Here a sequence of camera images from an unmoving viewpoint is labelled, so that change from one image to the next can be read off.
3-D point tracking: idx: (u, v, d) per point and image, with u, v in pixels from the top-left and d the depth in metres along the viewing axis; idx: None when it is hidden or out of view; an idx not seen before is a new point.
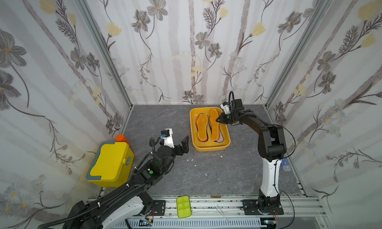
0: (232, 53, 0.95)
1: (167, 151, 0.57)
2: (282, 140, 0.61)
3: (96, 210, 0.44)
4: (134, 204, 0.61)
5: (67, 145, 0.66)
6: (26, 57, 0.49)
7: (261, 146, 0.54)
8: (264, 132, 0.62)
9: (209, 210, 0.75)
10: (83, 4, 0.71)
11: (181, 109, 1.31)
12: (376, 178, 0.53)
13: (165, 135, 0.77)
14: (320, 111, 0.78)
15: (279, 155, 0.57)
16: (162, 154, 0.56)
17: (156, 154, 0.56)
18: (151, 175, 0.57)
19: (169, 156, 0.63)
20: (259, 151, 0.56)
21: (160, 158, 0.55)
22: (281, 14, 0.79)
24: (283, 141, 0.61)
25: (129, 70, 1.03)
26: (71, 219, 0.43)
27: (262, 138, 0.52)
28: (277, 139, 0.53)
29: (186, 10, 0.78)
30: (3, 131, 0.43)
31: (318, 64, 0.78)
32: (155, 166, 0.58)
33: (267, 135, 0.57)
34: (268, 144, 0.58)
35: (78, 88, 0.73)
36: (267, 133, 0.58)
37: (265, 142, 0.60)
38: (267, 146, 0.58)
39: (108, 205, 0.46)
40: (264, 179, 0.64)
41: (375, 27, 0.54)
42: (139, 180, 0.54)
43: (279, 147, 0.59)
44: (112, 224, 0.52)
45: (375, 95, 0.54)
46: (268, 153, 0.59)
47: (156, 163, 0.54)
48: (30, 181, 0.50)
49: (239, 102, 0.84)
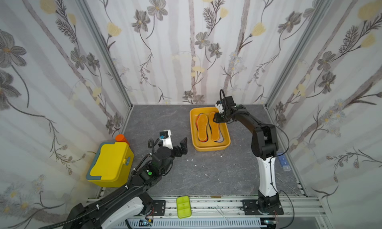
0: (232, 53, 0.95)
1: (166, 152, 0.57)
2: (275, 138, 0.63)
3: (95, 212, 0.44)
4: (134, 205, 0.61)
5: (67, 145, 0.66)
6: (26, 57, 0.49)
7: (254, 145, 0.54)
8: (258, 133, 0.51)
9: (209, 210, 0.75)
10: (83, 4, 0.71)
11: (181, 109, 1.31)
12: (376, 178, 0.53)
13: (163, 136, 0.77)
14: (320, 111, 0.78)
15: (273, 153, 0.59)
16: (161, 155, 0.56)
17: (155, 155, 0.56)
18: (150, 177, 0.57)
19: (169, 156, 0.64)
20: (252, 150, 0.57)
21: (160, 159, 0.55)
22: (281, 14, 0.79)
24: (276, 139, 0.62)
25: (129, 70, 1.03)
26: (69, 222, 0.43)
27: (256, 138, 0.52)
28: (270, 138, 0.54)
29: (186, 10, 0.78)
30: (3, 131, 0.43)
31: (318, 64, 0.78)
32: (155, 167, 0.57)
33: (261, 135, 0.58)
34: (261, 143, 0.59)
35: (78, 88, 0.73)
36: (260, 133, 0.58)
37: (259, 142, 0.61)
38: (261, 145, 0.60)
39: (107, 207, 0.46)
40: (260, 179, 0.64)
41: (375, 28, 0.54)
42: (138, 181, 0.54)
43: (271, 146, 0.60)
44: (112, 225, 0.53)
45: (375, 95, 0.54)
46: (261, 152, 0.60)
47: (155, 164, 0.55)
48: (31, 181, 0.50)
49: (231, 99, 0.83)
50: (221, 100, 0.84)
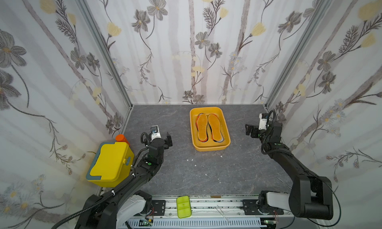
0: (232, 53, 0.95)
1: (160, 141, 0.64)
2: (328, 199, 0.45)
3: (113, 197, 0.46)
4: (138, 203, 0.61)
5: (67, 145, 0.66)
6: (26, 56, 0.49)
7: (295, 196, 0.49)
8: (303, 183, 0.47)
9: (209, 210, 0.75)
10: (83, 4, 0.71)
11: (181, 109, 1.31)
12: (377, 178, 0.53)
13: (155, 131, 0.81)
14: (320, 111, 0.78)
15: (323, 216, 0.42)
16: (157, 144, 0.63)
17: (152, 145, 0.62)
18: (151, 166, 0.62)
19: (163, 143, 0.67)
20: (292, 202, 0.51)
21: (157, 147, 0.62)
22: (281, 14, 0.79)
24: (328, 201, 0.45)
25: (129, 70, 1.03)
26: (89, 210, 0.42)
27: (300, 190, 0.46)
28: (322, 197, 0.46)
29: (187, 10, 0.78)
30: (3, 131, 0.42)
31: (318, 64, 0.78)
32: (151, 157, 0.64)
33: (307, 188, 0.43)
34: (306, 200, 0.43)
35: (78, 87, 0.73)
36: (306, 185, 0.44)
37: (303, 195, 0.44)
38: (304, 201, 0.44)
39: (122, 192, 0.48)
40: (277, 199, 0.61)
41: (375, 28, 0.54)
42: (142, 170, 0.59)
43: (319, 207, 0.45)
44: (121, 221, 0.51)
45: (375, 95, 0.54)
46: (303, 209, 0.44)
47: (153, 152, 0.61)
48: (30, 181, 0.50)
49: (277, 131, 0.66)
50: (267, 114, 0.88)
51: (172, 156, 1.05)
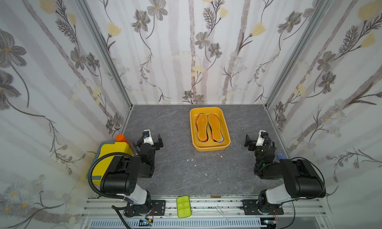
0: (232, 53, 0.95)
1: (147, 145, 0.72)
2: (312, 171, 0.50)
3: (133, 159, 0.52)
4: (142, 194, 0.63)
5: (67, 145, 0.66)
6: (26, 57, 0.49)
7: (286, 178, 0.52)
8: (285, 160, 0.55)
9: (209, 210, 0.75)
10: (83, 4, 0.71)
11: (181, 109, 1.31)
12: (376, 178, 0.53)
13: (147, 135, 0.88)
14: (320, 111, 0.78)
15: (318, 192, 0.45)
16: (145, 149, 0.71)
17: (142, 152, 0.70)
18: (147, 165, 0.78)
19: (151, 147, 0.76)
20: (287, 187, 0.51)
21: (146, 153, 0.70)
22: (281, 14, 0.79)
24: (315, 174, 0.49)
25: (129, 70, 1.03)
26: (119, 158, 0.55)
27: (286, 167, 0.53)
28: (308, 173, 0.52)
29: (187, 10, 0.78)
30: (3, 131, 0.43)
31: (318, 64, 0.78)
32: (145, 161, 0.73)
33: (290, 164, 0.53)
34: (294, 173, 0.49)
35: (78, 87, 0.73)
36: (289, 162, 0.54)
37: (289, 169, 0.51)
38: (293, 174, 0.49)
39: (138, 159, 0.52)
40: (276, 193, 0.62)
41: (375, 27, 0.54)
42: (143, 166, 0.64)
43: (310, 178, 0.52)
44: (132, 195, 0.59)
45: (375, 95, 0.54)
46: (295, 180, 0.48)
47: (144, 157, 0.70)
48: (30, 181, 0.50)
49: (270, 158, 0.69)
50: (267, 135, 0.88)
51: (172, 156, 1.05)
